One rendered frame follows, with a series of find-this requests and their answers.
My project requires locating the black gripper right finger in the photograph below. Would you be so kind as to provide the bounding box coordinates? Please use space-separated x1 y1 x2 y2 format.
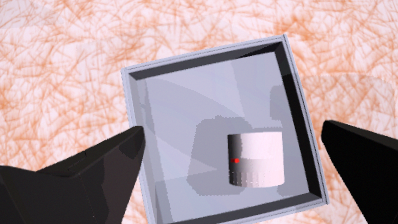
320 120 398 224

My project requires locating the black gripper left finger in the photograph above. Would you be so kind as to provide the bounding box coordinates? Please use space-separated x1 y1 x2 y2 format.
0 126 146 224

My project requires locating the pale lilac cylinder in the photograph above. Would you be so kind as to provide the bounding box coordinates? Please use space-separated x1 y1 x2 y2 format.
227 132 284 188

